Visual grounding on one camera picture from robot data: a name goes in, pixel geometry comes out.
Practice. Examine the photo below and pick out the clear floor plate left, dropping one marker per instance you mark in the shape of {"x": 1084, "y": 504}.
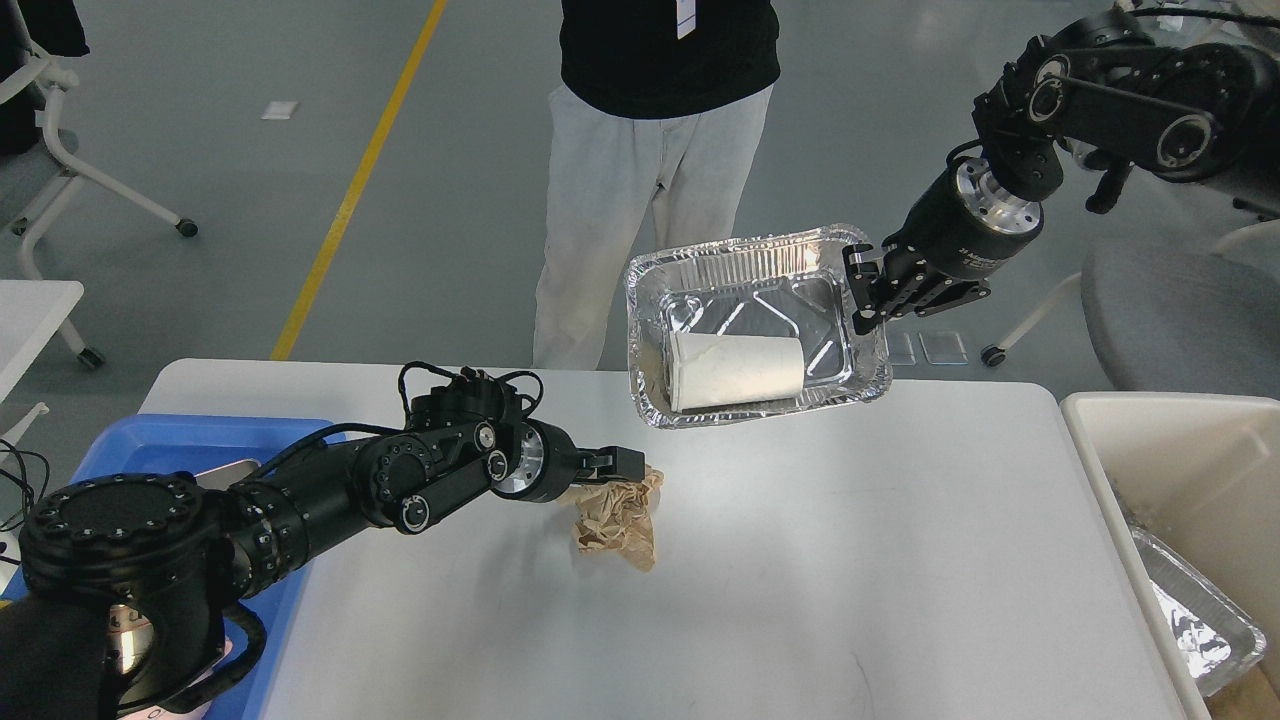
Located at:
{"x": 901, "y": 349}

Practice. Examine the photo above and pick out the beige plastic bin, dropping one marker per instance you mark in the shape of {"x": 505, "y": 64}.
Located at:
{"x": 1200, "y": 472}

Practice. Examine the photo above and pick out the clear floor plate right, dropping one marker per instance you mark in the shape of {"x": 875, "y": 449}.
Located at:
{"x": 943, "y": 348}

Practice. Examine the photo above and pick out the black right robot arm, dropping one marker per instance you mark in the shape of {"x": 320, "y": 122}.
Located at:
{"x": 1201, "y": 114}

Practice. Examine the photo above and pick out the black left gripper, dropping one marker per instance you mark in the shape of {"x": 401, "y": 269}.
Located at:
{"x": 549, "y": 463}

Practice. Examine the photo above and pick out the brown paper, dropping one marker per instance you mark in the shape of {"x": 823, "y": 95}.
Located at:
{"x": 617, "y": 518}

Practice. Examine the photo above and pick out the white paper cup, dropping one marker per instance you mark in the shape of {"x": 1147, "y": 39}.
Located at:
{"x": 716, "y": 370}

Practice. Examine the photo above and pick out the white chair left background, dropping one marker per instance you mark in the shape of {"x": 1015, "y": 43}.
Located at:
{"x": 41, "y": 182}

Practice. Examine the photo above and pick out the blue plastic tray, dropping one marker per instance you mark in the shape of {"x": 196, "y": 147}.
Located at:
{"x": 270, "y": 610}

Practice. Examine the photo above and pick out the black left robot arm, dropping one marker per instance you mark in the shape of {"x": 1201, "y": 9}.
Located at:
{"x": 455, "y": 443}

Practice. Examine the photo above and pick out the person in white trousers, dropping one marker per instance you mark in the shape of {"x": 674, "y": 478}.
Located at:
{"x": 659, "y": 114}

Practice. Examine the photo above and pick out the stainless steel rectangular box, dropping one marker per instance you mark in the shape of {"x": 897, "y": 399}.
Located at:
{"x": 225, "y": 476}

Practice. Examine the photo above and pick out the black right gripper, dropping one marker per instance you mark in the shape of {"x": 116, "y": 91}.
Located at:
{"x": 964, "y": 227}

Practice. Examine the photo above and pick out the white side table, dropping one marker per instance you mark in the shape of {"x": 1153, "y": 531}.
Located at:
{"x": 32, "y": 312}

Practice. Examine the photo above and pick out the clear floor plate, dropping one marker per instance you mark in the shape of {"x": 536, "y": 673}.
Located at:
{"x": 943, "y": 348}
{"x": 901, "y": 349}

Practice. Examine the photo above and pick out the aluminium foil tray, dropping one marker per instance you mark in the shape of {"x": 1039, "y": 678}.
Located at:
{"x": 780, "y": 285}

